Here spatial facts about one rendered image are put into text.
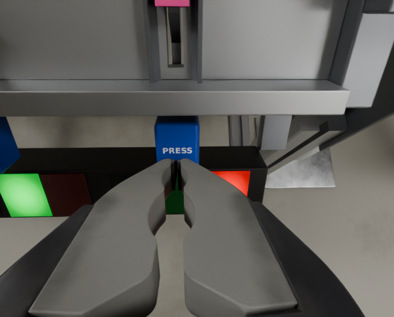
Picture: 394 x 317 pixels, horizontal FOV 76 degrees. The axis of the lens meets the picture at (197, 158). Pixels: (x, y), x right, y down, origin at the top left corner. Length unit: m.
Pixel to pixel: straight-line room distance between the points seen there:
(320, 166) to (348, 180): 0.11
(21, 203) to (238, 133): 0.44
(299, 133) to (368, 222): 0.81
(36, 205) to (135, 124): 0.73
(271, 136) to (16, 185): 0.18
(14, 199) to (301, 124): 0.22
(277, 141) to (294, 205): 0.72
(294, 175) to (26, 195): 0.81
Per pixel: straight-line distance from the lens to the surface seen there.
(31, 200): 0.21
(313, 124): 0.24
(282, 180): 0.89
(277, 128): 0.19
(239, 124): 0.58
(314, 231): 0.93
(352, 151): 1.04
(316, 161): 0.95
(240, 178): 0.18
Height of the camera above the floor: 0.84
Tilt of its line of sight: 76 degrees down
